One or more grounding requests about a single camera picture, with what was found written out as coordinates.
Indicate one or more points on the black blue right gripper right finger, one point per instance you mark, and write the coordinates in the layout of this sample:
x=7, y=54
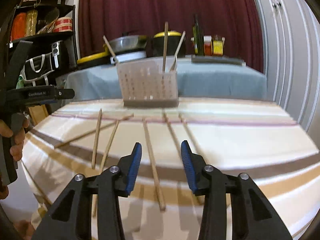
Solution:
x=253, y=216

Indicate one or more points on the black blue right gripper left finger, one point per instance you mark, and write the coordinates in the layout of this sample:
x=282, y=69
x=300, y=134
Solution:
x=70, y=216

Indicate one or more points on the wooden chopstick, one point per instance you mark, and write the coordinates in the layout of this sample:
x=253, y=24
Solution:
x=94, y=131
x=96, y=139
x=173, y=66
x=159, y=192
x=102, y=164
x=172, y=133
x=189, y=133
x=165, y=45

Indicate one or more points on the person's left hand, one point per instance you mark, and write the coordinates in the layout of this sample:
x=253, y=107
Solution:
x=16, y=150

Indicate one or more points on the black white tote bag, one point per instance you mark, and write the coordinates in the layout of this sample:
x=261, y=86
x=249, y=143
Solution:
x=37, y=69

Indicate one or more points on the white speaker device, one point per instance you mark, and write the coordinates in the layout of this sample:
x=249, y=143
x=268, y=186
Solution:
x=55, y=53

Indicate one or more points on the striped tablecloth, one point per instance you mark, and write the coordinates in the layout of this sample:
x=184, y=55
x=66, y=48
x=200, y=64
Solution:
x=235, y=136

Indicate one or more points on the orange package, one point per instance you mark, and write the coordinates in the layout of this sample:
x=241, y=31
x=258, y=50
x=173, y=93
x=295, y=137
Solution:
x=18, y=26

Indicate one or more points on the gold yellow package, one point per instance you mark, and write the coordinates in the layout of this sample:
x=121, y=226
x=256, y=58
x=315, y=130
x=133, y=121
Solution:
x=30, y=23

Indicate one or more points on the black metal shelf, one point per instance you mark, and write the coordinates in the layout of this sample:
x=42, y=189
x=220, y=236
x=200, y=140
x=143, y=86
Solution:
x=37, y=42

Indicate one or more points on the grey-blue tablecloth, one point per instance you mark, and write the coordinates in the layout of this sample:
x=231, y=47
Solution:
x=203, y=80

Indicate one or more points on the red white round boxes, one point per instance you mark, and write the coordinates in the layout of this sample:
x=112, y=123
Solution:
x=63, y=24

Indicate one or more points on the yellow lidded black pan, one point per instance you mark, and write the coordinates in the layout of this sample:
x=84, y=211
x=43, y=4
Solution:
x=93, y=60

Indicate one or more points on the white perforated utensil holder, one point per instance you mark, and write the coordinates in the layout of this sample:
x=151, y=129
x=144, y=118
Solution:
x=144, y=84

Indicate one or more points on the white induction cooker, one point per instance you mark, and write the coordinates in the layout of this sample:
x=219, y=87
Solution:
x=131, y=56

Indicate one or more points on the grey tray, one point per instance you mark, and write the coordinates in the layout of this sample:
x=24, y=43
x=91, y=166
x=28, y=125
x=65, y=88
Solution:
x=218, y=60

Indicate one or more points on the steel wok with lid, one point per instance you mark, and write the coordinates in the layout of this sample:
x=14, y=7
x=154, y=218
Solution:
x=128, y=43

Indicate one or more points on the dark red curtain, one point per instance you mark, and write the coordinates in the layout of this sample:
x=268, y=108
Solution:
x=235, y=20

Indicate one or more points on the red sauce jar yellow label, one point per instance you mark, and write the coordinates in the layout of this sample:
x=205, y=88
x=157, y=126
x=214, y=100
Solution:
x=217, y=45

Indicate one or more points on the red plastic container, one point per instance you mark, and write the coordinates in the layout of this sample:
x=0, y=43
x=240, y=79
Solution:
x=207, y=46

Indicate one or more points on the dark olive oil bottle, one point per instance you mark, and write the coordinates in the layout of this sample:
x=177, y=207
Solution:
x=198, y=37

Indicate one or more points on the black pot yellow lid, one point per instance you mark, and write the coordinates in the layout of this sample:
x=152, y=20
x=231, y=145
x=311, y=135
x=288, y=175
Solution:
x=155, y=49

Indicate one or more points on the white cabinet doors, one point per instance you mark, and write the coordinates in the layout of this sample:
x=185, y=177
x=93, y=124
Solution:
x=290, y=33

